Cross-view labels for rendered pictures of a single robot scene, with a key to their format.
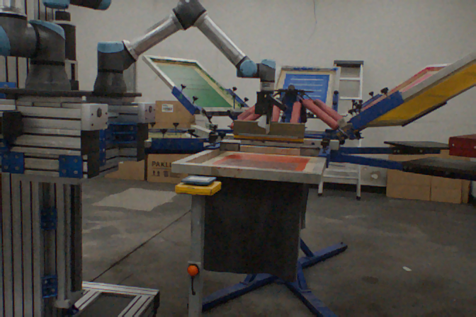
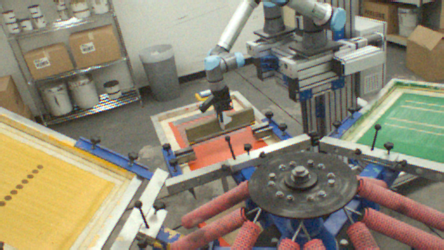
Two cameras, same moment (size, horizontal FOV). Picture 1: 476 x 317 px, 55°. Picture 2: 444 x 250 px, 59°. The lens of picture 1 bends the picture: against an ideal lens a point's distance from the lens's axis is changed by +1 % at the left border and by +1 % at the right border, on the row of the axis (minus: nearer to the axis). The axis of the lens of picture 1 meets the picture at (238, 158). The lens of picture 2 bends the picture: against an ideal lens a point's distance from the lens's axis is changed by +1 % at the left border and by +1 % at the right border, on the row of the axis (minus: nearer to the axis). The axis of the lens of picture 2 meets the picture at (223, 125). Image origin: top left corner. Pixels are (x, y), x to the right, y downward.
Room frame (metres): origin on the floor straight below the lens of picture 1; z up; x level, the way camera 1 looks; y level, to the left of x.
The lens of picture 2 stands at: (3.83, -0.89, 1.98)
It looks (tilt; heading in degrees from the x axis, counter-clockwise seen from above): 27 degrees down; 154
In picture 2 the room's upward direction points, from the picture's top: 11 degrees counter-clockwise
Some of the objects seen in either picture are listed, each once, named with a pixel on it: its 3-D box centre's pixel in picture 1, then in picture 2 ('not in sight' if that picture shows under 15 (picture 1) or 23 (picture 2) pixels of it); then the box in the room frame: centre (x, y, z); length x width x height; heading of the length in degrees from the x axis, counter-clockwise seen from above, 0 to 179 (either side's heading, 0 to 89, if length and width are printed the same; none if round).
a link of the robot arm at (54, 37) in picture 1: (44, 42); (271, 4); (1.67, 0.70, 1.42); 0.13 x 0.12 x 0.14; 144
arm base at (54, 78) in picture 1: (47, 75); (273, 23); (1.68, 0.69, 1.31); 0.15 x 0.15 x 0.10
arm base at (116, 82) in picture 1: (110, 81); (314, 36); (2.16, 0.61, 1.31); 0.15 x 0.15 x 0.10
